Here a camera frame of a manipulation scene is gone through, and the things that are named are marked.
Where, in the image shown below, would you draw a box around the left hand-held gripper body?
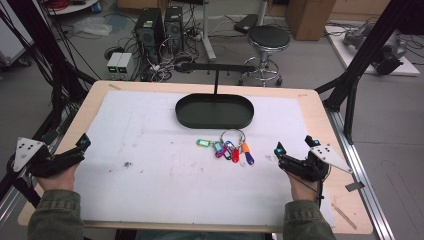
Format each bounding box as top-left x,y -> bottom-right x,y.
13,137 -> 86,179

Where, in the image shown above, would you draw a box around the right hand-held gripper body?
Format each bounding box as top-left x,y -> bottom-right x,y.
278,143 -> 354,183

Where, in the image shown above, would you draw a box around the key ring with coloured tags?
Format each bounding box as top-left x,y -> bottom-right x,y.
195,128 -> 256,167

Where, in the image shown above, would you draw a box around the black key rack with tray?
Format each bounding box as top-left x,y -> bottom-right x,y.
174,62 -> 256,131

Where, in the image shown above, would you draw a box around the person's right hand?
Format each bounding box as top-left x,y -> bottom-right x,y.
286,172 -> 320,203

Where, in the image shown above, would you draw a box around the person's left hand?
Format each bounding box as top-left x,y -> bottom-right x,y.
35,162 -> 80,193

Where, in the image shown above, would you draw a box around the grey tape piece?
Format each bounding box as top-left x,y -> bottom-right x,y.
344,181 -> 366,193

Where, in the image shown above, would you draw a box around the thin wooden strip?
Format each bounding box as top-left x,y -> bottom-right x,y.
330,202 -> 358,231

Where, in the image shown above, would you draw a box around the grey bench power supply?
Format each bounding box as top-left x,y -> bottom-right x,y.
106,52 -> 123,81
116,52 -> 134,81

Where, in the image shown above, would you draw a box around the white foam mat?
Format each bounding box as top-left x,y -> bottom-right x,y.
73,90 -> 336,228

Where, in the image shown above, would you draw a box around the white cabinet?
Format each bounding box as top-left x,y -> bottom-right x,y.
0,18 -> 35,69

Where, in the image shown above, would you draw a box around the white board platform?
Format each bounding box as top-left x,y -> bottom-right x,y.
324,24 -> 421,77

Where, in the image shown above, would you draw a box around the black round stool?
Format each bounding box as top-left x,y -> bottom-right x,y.
237,24 -> 292,88

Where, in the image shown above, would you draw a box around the clear plastic bag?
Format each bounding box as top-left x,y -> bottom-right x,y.
72,15 -> 114,37

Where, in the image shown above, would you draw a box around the grey robot parts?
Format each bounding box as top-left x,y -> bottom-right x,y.
342,22 -> 409,76

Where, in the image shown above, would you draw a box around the cardboard box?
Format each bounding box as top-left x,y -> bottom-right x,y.
284,0 -> 337,42

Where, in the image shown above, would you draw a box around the large black computer tower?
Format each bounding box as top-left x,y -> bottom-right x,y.
134,7 -> 166,65

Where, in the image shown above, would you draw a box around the round white table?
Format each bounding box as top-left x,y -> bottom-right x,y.
45,0 -> 102,17

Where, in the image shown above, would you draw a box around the flat black case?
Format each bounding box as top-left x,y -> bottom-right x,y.
232,13 -> 260,35

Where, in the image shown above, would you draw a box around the white desk leg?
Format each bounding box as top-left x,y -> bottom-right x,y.
199,0 -> 218,62

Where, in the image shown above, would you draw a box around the small black computer tower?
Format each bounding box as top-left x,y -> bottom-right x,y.
163,6 -> 185,55

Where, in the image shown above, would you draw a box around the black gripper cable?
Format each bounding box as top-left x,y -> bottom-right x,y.
292,171 -> 327,202

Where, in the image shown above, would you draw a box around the aluminium rail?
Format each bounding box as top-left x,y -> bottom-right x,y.
327,109 -> 397,240

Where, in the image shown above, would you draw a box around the black frame strut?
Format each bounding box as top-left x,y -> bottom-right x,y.
0,0 -> 98,209
314,0 -> 424,145

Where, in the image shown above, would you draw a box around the tangle of floor cables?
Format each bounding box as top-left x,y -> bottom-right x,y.
138,26 -> 205,83

